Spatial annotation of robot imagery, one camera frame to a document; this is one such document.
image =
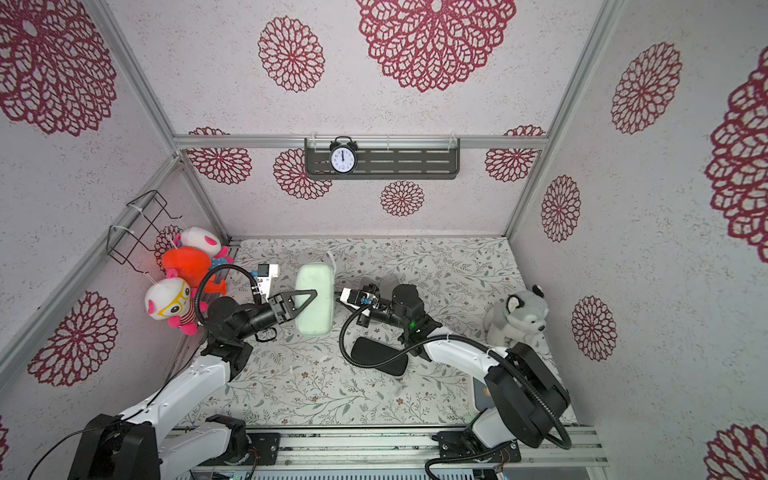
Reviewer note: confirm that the white plush with glasses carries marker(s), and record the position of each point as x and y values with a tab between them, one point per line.
172	299

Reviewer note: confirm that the husky plush toy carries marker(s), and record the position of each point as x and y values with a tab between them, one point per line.
519	318

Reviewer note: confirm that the black wire rack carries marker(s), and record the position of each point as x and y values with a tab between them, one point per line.
123	240

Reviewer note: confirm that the black alarm clock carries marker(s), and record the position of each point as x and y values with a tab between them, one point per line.
343	156

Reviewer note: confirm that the grey tray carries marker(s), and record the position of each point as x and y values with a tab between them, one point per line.
481	396

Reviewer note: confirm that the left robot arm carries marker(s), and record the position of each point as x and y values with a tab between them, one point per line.
137	444

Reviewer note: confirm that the black umbrella case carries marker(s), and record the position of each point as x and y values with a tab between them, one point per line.
368	351

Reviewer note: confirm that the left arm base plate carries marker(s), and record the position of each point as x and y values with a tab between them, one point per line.
261	449

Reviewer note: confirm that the orange plush toy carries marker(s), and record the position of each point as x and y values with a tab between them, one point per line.
192	265

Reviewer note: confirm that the grey wall shelf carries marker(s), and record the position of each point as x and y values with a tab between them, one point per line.
388	163

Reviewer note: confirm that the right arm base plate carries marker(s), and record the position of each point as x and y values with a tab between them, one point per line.
462	447

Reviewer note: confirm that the floral table mat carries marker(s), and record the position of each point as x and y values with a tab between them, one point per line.
299	381

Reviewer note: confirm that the white pink plush top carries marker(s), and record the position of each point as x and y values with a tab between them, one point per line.
205	241

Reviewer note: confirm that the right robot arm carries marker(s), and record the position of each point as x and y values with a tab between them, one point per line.
528	400

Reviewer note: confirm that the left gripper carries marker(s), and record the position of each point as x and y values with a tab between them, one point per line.
283	306

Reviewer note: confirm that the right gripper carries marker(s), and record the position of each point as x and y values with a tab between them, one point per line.
362	306

